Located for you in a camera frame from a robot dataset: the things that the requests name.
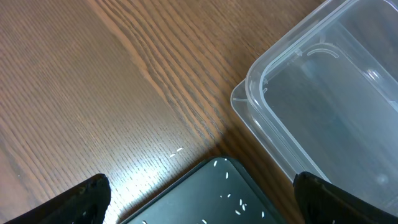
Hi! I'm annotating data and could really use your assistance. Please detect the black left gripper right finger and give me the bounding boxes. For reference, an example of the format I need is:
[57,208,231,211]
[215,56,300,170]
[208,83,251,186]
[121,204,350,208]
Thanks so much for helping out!
[293,171,397,224]

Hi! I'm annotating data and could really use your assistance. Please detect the black plastic tray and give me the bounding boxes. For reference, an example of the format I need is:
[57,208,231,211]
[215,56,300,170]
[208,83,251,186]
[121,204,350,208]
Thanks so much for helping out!
[125,157,285,224]

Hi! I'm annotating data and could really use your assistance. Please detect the clear plastic bin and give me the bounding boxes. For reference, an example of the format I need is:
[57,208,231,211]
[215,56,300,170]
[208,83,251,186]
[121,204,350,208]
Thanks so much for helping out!
[231,0,397,215]

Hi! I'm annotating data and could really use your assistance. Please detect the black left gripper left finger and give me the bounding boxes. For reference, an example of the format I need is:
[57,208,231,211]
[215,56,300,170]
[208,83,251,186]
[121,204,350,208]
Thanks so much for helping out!
[6,174,111,224]

